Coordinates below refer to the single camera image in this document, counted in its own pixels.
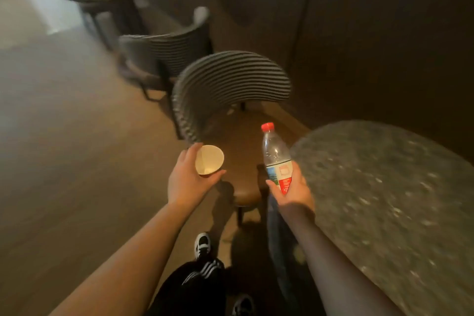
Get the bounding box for person's left hand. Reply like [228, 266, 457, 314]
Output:
[167, 143, 227, 209]

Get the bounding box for person's right hand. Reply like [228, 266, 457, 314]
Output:
[265, 171, 316, 218]

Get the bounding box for white paper cup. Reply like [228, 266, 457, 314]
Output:
[195, 145, 225, 176]

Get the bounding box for clear plastic water bottle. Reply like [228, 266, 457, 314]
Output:
[261, 122, 293, 195]

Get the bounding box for person's left forearm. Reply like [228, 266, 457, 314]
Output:
[48, 202, 191, 316]

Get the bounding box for person's right forearm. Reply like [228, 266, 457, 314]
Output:
[283, 208, 406, 316]

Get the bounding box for black and white shoe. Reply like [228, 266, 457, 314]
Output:
[232, 294, 256, 316]
[194, 232, 212, 261]

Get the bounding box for striped round-back chair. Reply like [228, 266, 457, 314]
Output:
[118, 6, 214, 102]
[171, 50, 301, 225]

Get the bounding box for person's black striped trousers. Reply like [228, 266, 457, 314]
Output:
[146, 258, 227, 316]

